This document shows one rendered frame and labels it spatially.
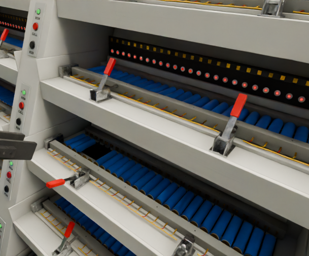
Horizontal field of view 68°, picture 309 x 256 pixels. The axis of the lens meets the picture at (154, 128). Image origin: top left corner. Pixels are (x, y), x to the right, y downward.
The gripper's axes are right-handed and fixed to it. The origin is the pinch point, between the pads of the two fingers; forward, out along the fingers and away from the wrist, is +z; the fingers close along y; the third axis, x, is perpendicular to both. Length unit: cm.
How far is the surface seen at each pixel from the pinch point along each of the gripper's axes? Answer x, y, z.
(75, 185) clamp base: 7.3, -1.7, 15.8
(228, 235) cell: 1.9, -32.2, 23.6
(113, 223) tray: 9.1, -13.8, 16.1
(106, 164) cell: 2.4, -2.1, 22.7
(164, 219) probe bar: 4.4, -21.4, 20.0
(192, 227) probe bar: 3.1, -26.5, 20.7
